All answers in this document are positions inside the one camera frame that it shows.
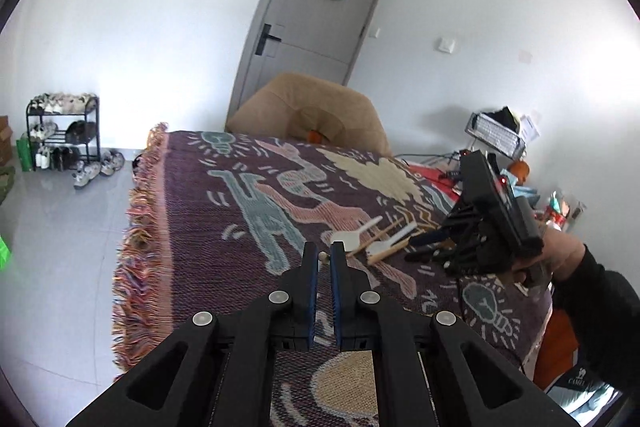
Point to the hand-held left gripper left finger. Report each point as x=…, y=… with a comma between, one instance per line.
x=314, y=302

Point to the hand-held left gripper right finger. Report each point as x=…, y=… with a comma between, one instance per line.
x=336, y=302

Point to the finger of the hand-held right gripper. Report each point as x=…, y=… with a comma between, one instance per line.
x=430, y=238
x=425, y=255

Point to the pile of wooden chopsticks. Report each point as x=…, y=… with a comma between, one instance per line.
x=380, y=234

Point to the person's right forearm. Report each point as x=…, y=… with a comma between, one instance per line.
x=605, y=317

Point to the person's right hand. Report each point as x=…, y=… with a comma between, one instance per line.
x=565, y=257

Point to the orange plush toy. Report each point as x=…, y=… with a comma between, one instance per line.
x=520, y=172

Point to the white paper sheets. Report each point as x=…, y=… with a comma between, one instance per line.
x=530, y=127

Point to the black cloth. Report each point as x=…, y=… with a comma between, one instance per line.
x=502, y=117

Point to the printed woven blanket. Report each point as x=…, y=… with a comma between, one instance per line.
x=225, y=227

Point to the orange printed desk mat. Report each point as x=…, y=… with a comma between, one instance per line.
x=555, y=347

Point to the small orange cushion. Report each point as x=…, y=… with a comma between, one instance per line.
x=316, y=137

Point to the black glossy bag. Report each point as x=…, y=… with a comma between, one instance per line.
x=580, y=387

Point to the beige upholstered chair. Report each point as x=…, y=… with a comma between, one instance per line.
x=300, y=102

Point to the grey sneaker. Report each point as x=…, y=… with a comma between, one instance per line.
x=112, y=162
x=87, y=174

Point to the grey door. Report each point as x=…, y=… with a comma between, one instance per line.
x=310, y=22

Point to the black shoe rack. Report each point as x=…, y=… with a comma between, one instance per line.
x=96, y=132

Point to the bright green plastic bag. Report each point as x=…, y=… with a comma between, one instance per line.
x=4, y=252

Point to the group of assorted shoes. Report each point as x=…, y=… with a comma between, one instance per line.
x=60, y=102

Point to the dark green shopping bag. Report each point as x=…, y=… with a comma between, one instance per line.
x=24, y=154

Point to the green patterned cushion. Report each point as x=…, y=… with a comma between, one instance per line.
x=6, y=184

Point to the cardboard box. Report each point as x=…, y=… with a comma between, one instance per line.
x=5, y=132

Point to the white wall plate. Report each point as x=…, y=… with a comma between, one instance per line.
x=525, y=56

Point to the white light switch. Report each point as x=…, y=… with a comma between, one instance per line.
x=446, y=44

